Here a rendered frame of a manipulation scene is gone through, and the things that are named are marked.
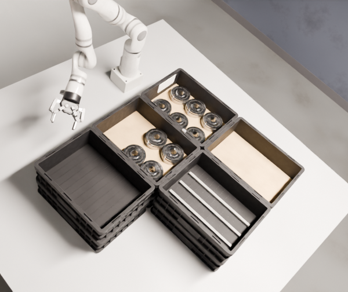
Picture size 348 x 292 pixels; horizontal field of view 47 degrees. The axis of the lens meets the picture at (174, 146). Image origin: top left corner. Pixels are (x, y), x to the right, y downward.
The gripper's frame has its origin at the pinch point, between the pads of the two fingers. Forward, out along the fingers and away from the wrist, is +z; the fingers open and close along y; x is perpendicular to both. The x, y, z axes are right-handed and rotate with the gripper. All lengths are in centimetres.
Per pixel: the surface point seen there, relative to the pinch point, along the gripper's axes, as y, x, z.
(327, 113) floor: 223, 63, -101
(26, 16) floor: -22, 170, -112
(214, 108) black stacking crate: 68, -7, -33
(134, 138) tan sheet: 32.7, -0.4, -5.1
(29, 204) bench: -1.0, 10.0, 35.5
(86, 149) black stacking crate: 13.3, 2.6, 6.2
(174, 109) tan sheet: 50, 3, -27
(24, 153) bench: -8.3, 23.2, 13.7
